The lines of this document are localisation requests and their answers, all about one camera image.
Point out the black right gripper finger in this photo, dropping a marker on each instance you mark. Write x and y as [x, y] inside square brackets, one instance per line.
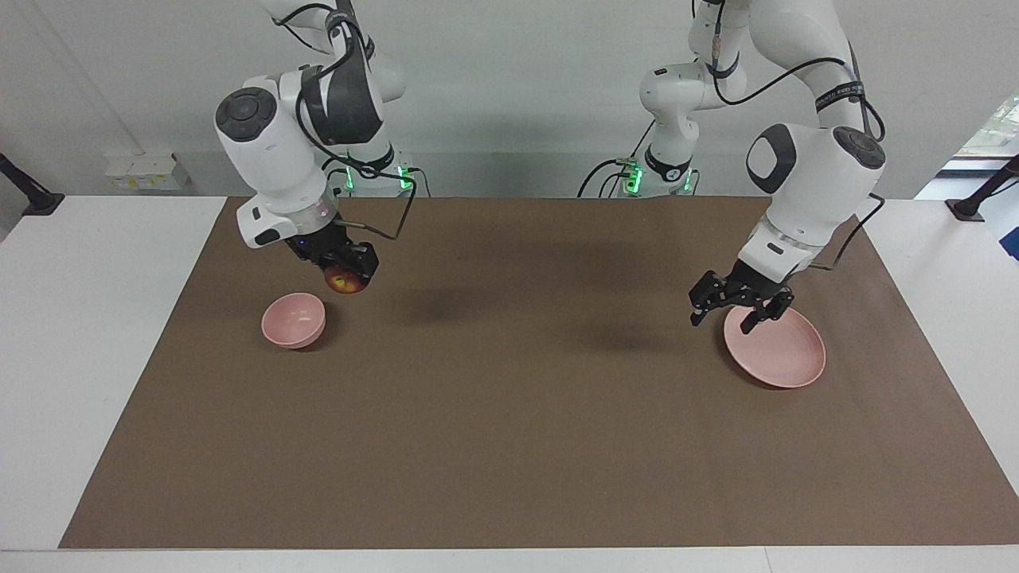
[368, 264]
[336, 265]

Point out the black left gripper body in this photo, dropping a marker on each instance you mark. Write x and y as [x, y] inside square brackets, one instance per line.
[748, 285]

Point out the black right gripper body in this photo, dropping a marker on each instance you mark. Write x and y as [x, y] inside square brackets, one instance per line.
[326, 245]

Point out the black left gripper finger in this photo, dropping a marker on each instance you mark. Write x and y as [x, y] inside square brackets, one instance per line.
[768, 312]
[704, 294]

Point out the dark red apple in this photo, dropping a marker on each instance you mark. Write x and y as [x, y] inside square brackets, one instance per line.
[344, 282]

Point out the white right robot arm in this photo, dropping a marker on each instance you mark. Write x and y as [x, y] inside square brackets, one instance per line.
[271, 159]

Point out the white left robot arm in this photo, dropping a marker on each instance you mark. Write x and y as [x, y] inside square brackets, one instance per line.
[820, 191]

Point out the pink plate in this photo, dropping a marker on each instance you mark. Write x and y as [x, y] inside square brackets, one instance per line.
[784, 358]

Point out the pink bowl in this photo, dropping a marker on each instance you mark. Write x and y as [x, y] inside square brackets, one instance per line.
[293, 322]

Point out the brown table mat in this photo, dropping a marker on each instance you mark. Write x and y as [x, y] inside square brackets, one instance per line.
[509, 414]

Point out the black stand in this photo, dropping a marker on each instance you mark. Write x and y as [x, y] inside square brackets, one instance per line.
[36, 200]
[975, 203]

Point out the white wall power strip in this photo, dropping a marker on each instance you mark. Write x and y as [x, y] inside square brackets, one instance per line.
[147, 171]

